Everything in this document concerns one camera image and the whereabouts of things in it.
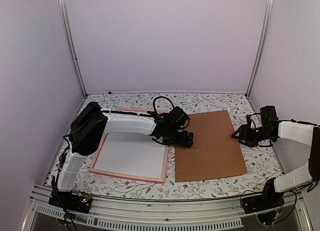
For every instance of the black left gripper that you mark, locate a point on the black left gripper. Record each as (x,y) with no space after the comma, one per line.
(183,142)

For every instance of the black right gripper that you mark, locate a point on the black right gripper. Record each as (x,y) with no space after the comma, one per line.
(244,134)

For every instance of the brown fibreboard backing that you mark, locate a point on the brown fibreboard backing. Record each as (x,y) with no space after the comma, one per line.
(214,154)

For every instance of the canyon landscape photo print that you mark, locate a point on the canyon landscape photo print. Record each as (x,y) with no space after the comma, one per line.
(130,158)

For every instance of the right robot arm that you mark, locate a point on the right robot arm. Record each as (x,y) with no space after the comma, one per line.
(302,135)

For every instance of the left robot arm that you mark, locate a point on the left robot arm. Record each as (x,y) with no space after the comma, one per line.
(89,127)

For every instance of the floral patterned table cover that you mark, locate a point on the floral patterned table cover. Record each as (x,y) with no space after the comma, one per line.
(261,162)

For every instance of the perforated metal strip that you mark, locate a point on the perforated metal strip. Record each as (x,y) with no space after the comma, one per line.
(132,215)

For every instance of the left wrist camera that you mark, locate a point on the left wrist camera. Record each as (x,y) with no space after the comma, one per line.
(177,118)

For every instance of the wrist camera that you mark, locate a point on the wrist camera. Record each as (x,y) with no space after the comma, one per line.
(177,118)
(268,114)

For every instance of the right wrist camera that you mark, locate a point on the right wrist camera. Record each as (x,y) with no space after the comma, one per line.
(268,114)

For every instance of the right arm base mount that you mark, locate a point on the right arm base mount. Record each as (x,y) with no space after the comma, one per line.
(258,203)

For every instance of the aluminium front rail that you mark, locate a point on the aluminium front rail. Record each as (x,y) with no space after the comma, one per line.
(292,216)

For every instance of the right aluminium corner post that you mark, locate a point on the right aluminium corner post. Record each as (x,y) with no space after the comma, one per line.
(261,46)

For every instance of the aluminium corner post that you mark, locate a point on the aluminium corner post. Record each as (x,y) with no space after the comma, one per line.
(261,46)
(71,46)

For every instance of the left aluminium corner post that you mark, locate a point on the left aluminium corner post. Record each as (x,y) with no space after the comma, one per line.
(71,46)

